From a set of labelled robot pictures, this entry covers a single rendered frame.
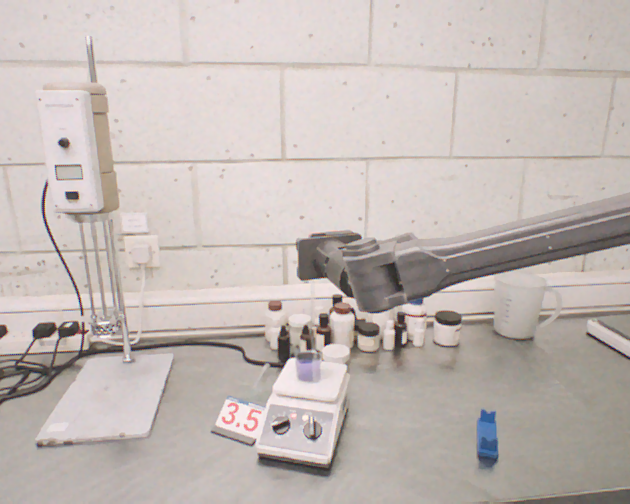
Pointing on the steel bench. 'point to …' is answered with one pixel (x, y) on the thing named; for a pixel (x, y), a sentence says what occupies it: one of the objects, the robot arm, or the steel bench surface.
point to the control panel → (294, 439)
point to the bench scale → (625, 335)
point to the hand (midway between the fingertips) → (311, 242)
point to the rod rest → (487, 435)
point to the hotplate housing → (312, 409)
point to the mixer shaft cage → (108, 322)
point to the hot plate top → (287, 385)
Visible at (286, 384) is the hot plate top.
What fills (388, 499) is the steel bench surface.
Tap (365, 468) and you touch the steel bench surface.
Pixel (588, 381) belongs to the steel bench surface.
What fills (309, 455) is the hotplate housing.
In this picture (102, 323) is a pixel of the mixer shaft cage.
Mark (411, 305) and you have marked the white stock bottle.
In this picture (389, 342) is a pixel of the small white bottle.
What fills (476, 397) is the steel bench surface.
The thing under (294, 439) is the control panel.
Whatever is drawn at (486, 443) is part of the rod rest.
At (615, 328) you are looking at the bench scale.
